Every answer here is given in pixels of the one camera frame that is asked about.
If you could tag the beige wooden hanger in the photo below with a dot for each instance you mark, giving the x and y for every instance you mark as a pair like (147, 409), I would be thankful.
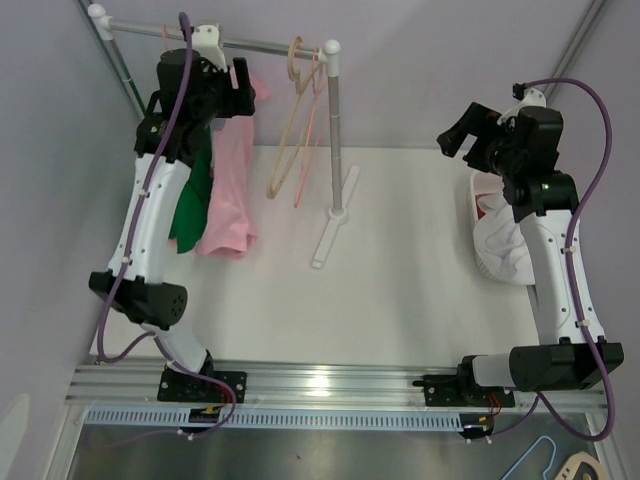
(299, 126)

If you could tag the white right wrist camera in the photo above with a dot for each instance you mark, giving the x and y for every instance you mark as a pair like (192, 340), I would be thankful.
(524, 96)

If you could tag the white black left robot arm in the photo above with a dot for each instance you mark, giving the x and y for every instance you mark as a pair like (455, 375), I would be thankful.
(192, 92)

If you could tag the white slotted cable duct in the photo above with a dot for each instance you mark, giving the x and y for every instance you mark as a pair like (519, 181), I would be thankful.
(197, 418)

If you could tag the wooden hanger on floor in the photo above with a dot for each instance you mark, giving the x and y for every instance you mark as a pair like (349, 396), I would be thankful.
(582, 466)

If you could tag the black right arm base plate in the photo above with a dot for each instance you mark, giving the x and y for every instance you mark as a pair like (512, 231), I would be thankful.
(459, 391)

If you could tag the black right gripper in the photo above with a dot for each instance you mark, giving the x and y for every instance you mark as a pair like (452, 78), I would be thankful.
(478, 120)

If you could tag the coral red t shirt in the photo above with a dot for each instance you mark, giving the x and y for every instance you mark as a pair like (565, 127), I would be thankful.
(483, 203)

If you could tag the silver white clothes rack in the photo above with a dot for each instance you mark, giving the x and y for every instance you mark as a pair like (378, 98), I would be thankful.
(342, 185)

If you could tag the white t shirt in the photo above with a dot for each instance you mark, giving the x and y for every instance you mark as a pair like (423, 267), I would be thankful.
(505, 240)

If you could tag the pink t shirt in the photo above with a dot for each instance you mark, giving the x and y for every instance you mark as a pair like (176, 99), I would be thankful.
(229, 229)

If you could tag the green t shirt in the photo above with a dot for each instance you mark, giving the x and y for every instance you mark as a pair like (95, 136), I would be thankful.
(191, 213)

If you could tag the aluminium rail frame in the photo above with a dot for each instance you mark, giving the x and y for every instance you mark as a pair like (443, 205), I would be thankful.
(135, 381)

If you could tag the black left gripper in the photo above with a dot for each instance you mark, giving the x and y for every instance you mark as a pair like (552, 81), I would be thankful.
(235, 98)

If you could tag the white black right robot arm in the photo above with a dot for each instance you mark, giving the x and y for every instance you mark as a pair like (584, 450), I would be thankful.
(573, 352)

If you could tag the white perforated plastic basket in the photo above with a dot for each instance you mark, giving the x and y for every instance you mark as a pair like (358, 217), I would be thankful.
(475, 200)

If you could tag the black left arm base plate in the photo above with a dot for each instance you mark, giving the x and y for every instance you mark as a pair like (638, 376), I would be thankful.
(181, 388)

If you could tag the blue hanger on floor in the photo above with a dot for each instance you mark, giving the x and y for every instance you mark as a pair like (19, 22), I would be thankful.
(540, 456)

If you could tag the pink hanger with green shirt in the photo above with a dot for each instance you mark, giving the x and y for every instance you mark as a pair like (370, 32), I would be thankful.
(171, 38)

